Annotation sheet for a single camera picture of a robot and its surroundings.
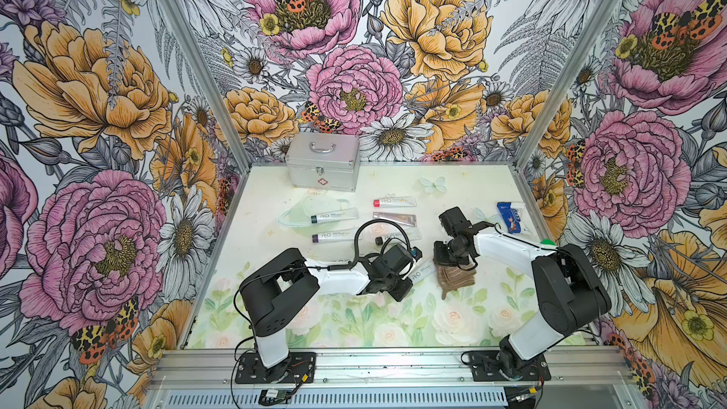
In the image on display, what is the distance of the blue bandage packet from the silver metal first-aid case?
56cm

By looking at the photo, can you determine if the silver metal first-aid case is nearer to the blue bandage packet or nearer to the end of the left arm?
the end of the left arm

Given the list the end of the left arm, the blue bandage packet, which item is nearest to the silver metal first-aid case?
the end of the left arm

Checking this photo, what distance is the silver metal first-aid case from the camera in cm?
105

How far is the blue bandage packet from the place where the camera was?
39.9 inches
